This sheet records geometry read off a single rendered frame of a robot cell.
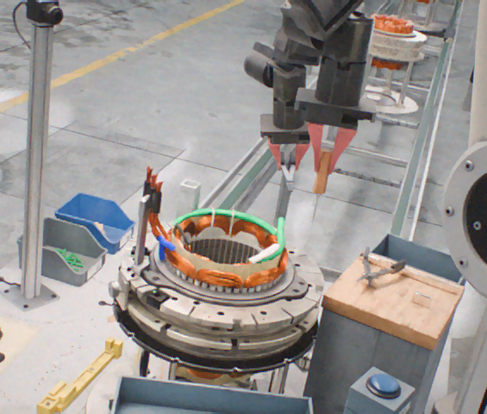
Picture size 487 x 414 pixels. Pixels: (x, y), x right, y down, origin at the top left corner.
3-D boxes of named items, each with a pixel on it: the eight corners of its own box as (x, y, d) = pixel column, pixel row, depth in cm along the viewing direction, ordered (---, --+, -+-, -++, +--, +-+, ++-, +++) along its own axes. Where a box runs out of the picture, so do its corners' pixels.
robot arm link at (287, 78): (286, 73, 129) (313, 64, 132) (262, 59, 134) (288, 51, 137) (286, 110, 133) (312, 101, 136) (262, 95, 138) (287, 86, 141)
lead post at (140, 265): (129, 272, 116) (137, 201, 111) (140, 265, 118) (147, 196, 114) (140, 276, 116) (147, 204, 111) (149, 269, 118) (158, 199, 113)
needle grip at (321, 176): (312, 188, 105) (321, 147, 103) (325, 191, 105) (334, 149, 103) (311, 192, 104) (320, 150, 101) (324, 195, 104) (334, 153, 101)
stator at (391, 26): (365, 54, 345) (374, 9, 337) (412, 66, 337) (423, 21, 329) (348, 62, 327) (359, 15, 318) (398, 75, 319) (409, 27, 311)
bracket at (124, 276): (127, 296, 119) (130, 266, 117) (134, 309, 116) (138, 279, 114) (115, 297, 118) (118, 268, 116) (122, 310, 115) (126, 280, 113)
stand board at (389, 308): (360, 261, 143) (363, 250, 142) (461, 298, 136) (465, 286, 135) (320, 306, 126) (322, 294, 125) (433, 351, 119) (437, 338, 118)
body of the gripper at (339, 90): (296, 100, 103) (305, 45, 100) (372, 113, 103) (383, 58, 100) (293, 114, 97) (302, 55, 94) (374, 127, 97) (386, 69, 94)
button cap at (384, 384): (365, 385, 110) (366, 379, 109) (377, 373, 113) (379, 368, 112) (390, 399, 108) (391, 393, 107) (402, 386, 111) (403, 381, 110)
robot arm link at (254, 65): (290, 29, 127) (327, 34, 132) (250, 9, 135) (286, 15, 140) (270, 98, 132) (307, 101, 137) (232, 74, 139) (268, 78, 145)
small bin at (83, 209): (136, 233, 195) (139, 206, 192) (114, 257, 183) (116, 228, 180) (77, 217, 198) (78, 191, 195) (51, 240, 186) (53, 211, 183)
